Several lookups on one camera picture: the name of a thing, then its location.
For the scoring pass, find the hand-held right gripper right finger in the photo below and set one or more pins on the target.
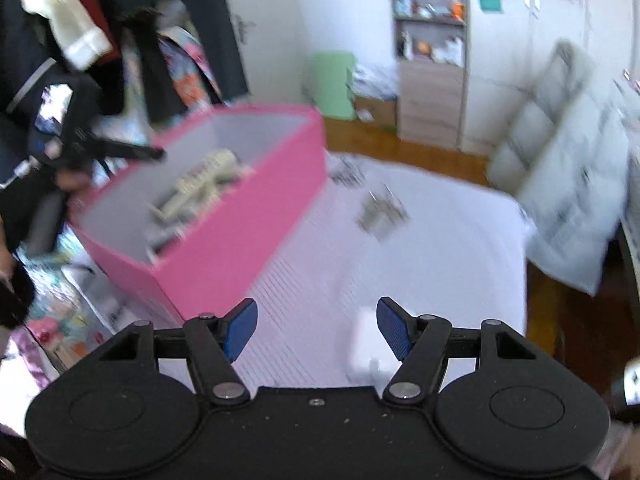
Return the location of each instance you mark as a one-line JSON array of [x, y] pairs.
[[393, 331]]

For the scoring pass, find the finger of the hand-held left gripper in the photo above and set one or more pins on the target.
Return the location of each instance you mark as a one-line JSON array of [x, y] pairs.
[[130, 150]]

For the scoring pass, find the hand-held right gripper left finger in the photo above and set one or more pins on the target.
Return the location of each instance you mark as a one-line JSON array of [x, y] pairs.
[[241, 330]]

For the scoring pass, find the white charger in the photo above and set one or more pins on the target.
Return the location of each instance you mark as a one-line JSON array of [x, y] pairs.
[[362, 345]]

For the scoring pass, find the white items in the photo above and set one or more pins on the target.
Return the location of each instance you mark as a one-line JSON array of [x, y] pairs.
[[200, 185]]

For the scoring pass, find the pink cardboard box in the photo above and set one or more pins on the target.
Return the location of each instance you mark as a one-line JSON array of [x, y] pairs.
[[240, 220]]

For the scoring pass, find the person's left hand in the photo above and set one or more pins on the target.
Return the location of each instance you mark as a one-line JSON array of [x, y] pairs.
[[75, 182]]

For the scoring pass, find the black hanging garment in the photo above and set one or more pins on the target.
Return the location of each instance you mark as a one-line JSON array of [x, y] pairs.
[[155, 75]]

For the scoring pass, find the white cat print sheet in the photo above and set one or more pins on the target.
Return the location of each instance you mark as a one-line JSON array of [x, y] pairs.
[[450, 260]]

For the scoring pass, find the black hanging jacket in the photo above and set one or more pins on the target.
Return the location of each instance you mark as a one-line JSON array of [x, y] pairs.
[[20, 50]]

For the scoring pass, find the dark red garment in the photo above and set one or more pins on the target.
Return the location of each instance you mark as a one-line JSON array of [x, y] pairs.
[[92, 5]]

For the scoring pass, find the dark grey hanging garment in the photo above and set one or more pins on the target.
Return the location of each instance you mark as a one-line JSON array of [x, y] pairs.
[[220, 35]]

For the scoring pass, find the brown cardboard box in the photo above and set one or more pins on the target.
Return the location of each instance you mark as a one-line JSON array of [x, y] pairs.
[[377, 110]]

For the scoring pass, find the grey puffer jacket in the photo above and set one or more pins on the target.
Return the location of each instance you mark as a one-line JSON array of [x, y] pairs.
[[565, 175]]

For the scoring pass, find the wooden shelf cabinet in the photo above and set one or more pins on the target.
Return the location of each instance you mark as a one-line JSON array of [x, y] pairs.
[[430, 95]]

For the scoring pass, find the white paper packs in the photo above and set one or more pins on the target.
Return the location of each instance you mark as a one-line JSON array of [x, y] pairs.
[[375, 80]]

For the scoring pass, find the light wooden wardrobe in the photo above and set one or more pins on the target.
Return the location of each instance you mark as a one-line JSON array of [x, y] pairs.
[[525, 35]]

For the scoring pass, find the orange container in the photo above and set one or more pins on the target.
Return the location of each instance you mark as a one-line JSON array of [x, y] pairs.
[[457, 10]]

